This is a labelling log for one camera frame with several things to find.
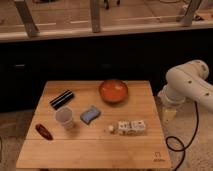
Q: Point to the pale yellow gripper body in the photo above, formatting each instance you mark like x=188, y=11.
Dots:
x=168, y=114

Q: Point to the white ceramic cup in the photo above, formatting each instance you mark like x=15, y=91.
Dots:
x=64, y=116

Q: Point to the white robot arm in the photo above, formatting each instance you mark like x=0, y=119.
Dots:
x=186, y=81

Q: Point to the white printed box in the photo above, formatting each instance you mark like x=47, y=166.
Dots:
x=131, y=127

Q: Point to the small white ball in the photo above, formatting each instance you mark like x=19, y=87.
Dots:
x=111, y=128

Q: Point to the orange bowl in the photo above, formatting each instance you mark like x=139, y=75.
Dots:
x=113, y=90

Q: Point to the blue sponge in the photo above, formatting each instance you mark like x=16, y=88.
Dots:
x=89, y=115

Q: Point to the wooden table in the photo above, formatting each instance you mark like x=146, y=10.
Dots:
x=92, y=146

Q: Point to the black striped rectangular case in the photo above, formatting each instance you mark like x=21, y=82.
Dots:
x=63, y=98

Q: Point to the dark red oval object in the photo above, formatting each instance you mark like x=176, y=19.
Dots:
x=43, y=132

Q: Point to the right metal frame post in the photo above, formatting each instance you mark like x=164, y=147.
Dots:
x=189, y=14

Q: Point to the metal frame post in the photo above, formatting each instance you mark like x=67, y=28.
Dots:
x=95, y=16
x=189, y=14
x=25, y=15

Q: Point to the middle metal frame post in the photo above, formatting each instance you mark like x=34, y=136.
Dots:
x=95, y=16

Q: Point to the left metal frame post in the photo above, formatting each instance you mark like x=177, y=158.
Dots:
x=25, y=15

